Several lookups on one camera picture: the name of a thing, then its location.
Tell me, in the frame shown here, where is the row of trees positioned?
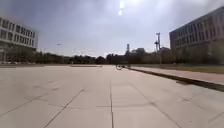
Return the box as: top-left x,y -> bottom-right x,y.
0,47 -> 224,66

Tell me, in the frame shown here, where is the raised paved platform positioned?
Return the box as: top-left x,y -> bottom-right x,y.
129,65 -> 224,93

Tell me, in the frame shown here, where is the grass strip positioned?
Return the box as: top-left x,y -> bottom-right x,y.
159,64 -> 224,74

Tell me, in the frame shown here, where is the tall light mast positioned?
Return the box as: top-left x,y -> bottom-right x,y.
153,32 -> 163,66

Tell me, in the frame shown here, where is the distant tower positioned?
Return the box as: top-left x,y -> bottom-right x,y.
125,43 -> 131,54

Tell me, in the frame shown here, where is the bicycle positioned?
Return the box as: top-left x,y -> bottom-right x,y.
115,64 -> 132,71

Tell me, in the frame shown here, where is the dark office building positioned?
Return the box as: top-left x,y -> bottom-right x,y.
168,6 -> 224,65

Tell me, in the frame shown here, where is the pale paved plaza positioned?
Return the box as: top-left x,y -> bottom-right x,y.
0,64 -> 224,128

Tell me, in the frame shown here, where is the pale office building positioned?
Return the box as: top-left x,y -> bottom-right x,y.
0,15 -> 39,64

